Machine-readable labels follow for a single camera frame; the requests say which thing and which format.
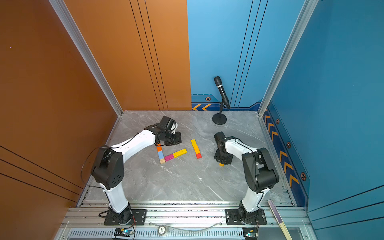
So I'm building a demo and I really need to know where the right green circuit board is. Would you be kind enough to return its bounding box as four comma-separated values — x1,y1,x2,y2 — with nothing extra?
243,228,259,240

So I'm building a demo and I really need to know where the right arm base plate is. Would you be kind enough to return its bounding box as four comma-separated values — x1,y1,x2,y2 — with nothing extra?
225,208,267,226

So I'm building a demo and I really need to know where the green circuit board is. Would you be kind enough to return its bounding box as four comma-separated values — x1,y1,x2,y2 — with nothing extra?
113,228,135,240
243,228,259,240

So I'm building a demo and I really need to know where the small yellow block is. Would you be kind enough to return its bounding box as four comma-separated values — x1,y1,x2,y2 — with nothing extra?
191,139,201,154

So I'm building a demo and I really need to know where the aluminium front rail frame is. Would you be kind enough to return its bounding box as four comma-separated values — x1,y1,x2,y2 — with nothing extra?
55,201,316,240

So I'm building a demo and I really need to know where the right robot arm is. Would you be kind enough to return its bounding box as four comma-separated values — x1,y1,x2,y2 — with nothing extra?
214,132,280,225

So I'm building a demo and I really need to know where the light blue block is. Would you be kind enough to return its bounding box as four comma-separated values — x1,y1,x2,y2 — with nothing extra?
158,151,164,160

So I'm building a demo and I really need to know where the long yellow block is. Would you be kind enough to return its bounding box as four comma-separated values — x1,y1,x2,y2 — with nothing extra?
173,149,187,158

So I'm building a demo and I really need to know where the folded fan stick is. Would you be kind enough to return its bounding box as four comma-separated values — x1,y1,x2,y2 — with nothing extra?
268,200,292,240

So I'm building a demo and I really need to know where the left green circuit board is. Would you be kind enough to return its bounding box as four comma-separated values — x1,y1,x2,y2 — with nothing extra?
113,228,135,240

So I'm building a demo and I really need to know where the black microphone on stand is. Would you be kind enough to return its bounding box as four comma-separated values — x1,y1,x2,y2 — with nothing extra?
212,76,231,125

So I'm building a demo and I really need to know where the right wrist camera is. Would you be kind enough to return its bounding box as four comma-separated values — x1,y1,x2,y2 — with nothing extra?
214,132,226,145

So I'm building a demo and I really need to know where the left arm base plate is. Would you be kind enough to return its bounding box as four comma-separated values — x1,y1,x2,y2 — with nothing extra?
104,209,147,227

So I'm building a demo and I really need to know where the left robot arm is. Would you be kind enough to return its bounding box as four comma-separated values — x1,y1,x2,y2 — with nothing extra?
91,123,182,225

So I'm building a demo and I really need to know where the magenta block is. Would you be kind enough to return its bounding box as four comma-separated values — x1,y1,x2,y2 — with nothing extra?
165,154,175,162

